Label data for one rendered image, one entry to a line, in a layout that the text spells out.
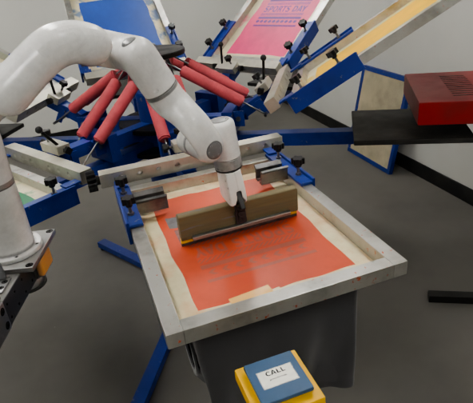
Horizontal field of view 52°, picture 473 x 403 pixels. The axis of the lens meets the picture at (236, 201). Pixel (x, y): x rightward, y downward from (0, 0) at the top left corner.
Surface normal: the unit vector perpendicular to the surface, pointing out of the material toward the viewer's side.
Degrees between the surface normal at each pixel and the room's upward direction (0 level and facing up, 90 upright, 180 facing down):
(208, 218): 91
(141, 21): 32
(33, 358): 0
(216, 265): 0
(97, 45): 96
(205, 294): 0
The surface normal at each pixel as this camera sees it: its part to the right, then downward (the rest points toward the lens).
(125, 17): 0.10, -0.54
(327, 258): -0.10, -0.89
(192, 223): 0.35, 0.41
